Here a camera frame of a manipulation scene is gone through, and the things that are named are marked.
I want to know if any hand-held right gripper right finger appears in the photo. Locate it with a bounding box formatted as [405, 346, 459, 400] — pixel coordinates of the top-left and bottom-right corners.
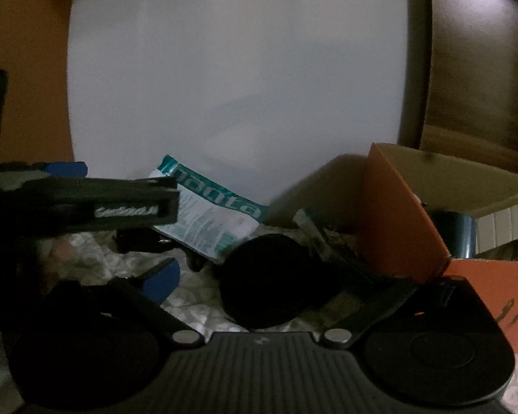
[322, 276, 476, 348]

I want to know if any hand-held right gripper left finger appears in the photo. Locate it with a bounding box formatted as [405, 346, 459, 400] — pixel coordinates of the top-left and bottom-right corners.
[58, 258, 203, 346]

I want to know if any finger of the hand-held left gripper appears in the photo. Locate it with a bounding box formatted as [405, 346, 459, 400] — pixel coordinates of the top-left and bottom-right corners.
[0, 161, 89, 182]
[15, 176, 180, 236]

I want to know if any white and teal packet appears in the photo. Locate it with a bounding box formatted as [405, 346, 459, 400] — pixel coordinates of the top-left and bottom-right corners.
[149, 154, 268, 264]

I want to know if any orange cardboard box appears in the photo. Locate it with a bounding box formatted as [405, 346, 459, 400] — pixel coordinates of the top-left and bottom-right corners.
[265, 142, 518, 354]

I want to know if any black round object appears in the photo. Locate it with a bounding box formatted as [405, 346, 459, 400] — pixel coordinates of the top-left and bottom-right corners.
[218, 234, 335, 328]

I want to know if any white patterned cloth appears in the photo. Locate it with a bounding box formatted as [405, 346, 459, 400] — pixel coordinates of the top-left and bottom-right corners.
[0, 224, 518, 414]

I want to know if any dark green printed packet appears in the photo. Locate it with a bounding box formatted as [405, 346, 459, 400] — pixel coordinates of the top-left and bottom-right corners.
[294, 208, 372, 277]

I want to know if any dark shiny tape roll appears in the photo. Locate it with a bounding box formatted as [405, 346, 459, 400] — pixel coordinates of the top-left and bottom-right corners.
[427, 209, 480, 259]

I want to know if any white ribbed strip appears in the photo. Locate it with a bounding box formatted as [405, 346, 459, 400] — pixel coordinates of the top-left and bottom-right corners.
[470, 192, 518, 253]

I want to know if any dark wooden board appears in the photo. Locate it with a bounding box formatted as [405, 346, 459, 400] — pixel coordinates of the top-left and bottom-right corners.
[408, 0, 518, 177]

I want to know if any brown wooden cabinet frame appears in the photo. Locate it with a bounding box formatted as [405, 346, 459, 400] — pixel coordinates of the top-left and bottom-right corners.
[0, 0, 76, 165]

